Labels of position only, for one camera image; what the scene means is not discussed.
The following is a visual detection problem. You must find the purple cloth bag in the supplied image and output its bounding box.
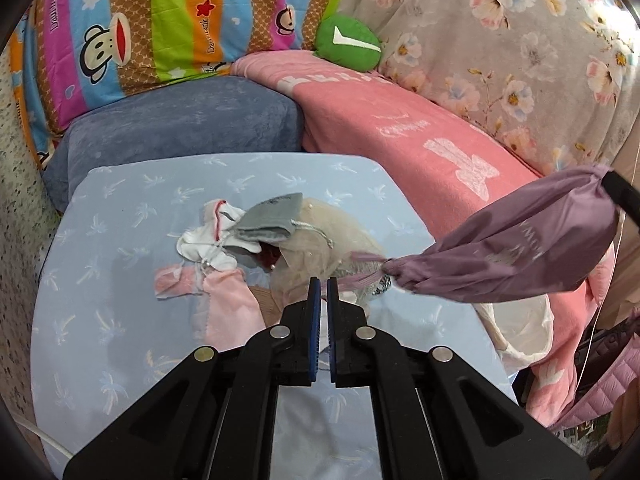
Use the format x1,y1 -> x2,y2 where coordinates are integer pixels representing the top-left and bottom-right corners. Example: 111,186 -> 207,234
342,165 -> 619,304

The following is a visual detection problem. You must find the white red-trimmed cloth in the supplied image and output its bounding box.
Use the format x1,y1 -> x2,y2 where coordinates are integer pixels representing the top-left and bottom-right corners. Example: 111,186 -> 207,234
176,198 -> 262,271

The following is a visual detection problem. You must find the grey fabric pouch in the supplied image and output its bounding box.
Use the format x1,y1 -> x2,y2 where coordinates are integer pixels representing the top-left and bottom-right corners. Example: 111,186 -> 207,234
231,193 -> 303,245

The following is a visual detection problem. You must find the pink cloth piece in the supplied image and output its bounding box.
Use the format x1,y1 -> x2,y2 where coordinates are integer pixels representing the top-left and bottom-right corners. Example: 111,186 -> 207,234
154,264 -> 266,351

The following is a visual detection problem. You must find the white-lined trash bin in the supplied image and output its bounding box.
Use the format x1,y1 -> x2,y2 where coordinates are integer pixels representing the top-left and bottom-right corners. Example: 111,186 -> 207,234
473,295 -> 554,376

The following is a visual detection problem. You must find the light blue palm-print cover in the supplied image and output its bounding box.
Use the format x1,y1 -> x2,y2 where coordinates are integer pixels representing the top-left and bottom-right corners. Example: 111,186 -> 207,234
30,153 -> 515,479

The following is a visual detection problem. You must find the grey floral quilt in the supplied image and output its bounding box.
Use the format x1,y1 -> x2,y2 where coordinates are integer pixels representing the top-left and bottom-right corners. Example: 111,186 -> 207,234
340,0 -> 639,174

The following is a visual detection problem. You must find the pink puffer jacket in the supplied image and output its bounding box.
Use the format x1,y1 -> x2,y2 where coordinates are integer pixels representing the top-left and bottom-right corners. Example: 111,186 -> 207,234
549,334 -> 640,431

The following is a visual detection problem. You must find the pink towel blanket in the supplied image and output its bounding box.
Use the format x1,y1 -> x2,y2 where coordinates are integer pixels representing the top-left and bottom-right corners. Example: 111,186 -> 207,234
231,50 -> 615,427

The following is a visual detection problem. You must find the blue-grey plush pillow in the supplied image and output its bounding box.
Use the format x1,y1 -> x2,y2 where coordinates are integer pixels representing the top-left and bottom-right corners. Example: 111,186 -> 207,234
43,76 -> 304,212

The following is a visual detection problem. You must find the green round cushion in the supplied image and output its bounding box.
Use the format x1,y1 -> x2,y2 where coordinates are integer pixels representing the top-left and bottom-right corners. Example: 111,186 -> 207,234
314,14 -> 382,73

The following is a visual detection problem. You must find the colourful monkey print pillow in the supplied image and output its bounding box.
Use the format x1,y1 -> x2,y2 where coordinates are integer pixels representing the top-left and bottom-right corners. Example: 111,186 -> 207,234
8,0 -> 340,168

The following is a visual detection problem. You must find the white cable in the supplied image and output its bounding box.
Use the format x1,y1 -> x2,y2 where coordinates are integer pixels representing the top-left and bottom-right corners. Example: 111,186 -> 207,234
16,414 -> 75,461

